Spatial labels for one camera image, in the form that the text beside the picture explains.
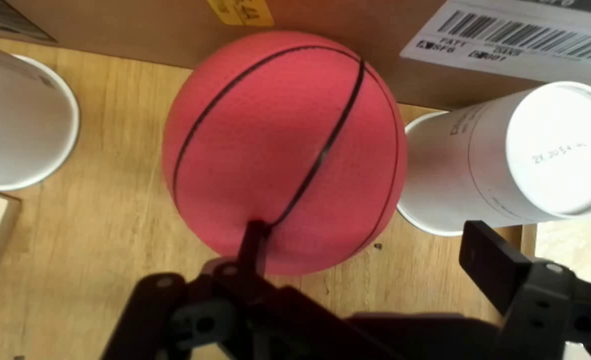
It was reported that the white paper cup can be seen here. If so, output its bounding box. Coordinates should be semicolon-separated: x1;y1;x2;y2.
395;80;591;240
0;38;82;195

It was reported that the pink basketball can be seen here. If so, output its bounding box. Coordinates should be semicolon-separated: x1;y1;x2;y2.
160;29;410;278

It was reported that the white flat board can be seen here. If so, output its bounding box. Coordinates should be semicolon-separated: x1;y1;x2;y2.
533;210;591;289

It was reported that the large cardboard box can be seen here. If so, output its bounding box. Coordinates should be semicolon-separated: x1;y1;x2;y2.
3;0;591;113

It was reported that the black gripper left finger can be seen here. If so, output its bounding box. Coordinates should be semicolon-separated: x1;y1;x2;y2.
101;218;403;360

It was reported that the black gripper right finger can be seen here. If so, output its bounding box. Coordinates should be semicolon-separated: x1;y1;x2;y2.
458;218;591;360

